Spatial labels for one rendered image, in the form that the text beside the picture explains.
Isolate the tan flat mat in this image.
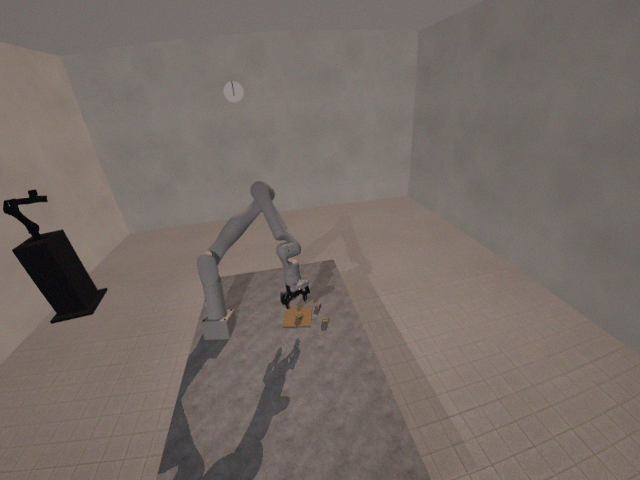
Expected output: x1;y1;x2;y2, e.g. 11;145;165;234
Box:
283;306;312;327

